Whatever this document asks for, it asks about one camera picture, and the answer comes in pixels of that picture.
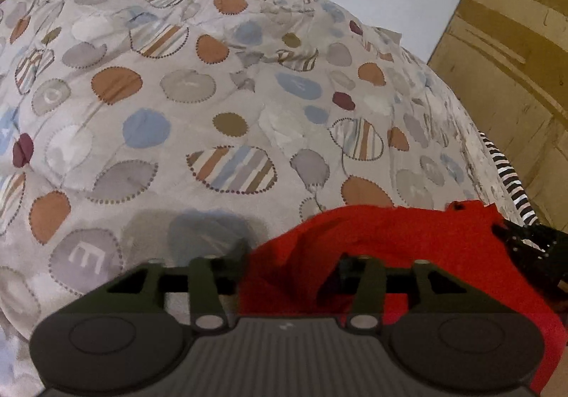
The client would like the patterned quilt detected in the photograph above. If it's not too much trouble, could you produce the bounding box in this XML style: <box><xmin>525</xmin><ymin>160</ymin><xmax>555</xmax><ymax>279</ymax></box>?
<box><xmin>0</xmin><ymin>0</ymin><xmax>529</xmax><ymax>397</ymax></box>

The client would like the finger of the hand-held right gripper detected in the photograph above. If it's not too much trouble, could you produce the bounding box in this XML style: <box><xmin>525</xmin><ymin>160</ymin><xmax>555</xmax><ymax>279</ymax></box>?
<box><xmin>492</xmin><ymin>222</ymin><xmax>568</xmax><ymax>296</ymax></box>

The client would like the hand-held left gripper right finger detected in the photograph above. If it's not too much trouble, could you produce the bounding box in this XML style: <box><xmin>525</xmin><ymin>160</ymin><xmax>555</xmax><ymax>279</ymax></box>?
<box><xmin>317</xmin><ymin>253</ymin><xmax>511</xmax><ymax>333</ymax></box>

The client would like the red knit sweater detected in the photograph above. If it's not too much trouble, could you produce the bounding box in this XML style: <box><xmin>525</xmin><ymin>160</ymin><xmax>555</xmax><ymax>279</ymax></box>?
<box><xmin>240</xmin><ymin>199</ymin><xmax>566</xmax><ymax>395</ymax></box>

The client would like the plywood panel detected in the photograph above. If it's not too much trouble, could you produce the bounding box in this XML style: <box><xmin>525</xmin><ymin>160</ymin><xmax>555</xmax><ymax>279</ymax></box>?
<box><xmin>427</xmin><ymin>0</ymin><xmax>568</xmax><ymax>231</ymax></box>

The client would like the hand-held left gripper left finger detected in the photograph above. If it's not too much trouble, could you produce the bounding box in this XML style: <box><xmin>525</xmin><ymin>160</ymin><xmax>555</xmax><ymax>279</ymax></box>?
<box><xmin>58</xmin><ymin>239</ymin><xmax>249</xmax><ymax>333</ymax></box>

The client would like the striped bedsheet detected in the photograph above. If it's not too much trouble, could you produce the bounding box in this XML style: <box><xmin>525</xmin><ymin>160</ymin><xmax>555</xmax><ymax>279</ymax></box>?
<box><xmin>479</xmin><ymin>133</ymin><xmax>540</xmax><ymax>227</ymax></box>

